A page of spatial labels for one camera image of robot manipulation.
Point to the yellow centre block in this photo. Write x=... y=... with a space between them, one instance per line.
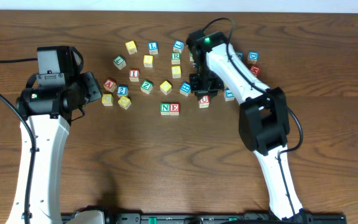
x=176 y=71

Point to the blue D block right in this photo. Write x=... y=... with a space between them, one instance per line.
x=252 y=57

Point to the red A block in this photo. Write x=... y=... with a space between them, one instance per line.
x=110 y=85

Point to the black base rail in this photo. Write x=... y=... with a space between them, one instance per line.
x=97 y=217

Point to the green Z block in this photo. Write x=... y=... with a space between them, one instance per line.
x=146 y=86

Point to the blue H block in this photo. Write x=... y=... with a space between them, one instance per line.
x=185 y=89

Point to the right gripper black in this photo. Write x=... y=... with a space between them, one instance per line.
x=205 y=84

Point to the blue tilted L block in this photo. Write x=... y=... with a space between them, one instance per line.
x=178 y=46

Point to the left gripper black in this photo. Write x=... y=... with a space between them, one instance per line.
x=92 y=86

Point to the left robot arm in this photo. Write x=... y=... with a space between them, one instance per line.
x=46 y=105

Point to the yellow C block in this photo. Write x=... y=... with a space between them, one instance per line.
x=107 y=100

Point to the yellow S block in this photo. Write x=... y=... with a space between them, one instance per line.
x=148 y=61

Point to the red E block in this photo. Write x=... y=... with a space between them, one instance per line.
x=174 y=109

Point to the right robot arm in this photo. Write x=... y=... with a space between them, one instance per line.
x=263 y=116

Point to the red M block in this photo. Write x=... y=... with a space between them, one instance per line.
x=255 y=70

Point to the red U block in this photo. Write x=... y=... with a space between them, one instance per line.
x=204 y=102

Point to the yellow block top left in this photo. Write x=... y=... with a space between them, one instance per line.
x=131 y=47

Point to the blue 2 block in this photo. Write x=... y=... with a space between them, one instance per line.
x=122 y=91

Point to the yellow tilted O block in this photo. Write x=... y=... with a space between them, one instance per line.
x=166 y=87

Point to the blue 5 block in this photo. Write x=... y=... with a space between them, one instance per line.
x=240 y=55

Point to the blue T block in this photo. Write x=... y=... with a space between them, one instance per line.
x=228 y=95

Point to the red I block left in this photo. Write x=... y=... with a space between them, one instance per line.
x=134 y=75

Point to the green L block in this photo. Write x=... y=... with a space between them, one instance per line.
x=119 y=62

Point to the green R block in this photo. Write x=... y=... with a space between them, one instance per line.
x=176 y=58

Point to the green N block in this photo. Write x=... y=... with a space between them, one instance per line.
x=165 y=109

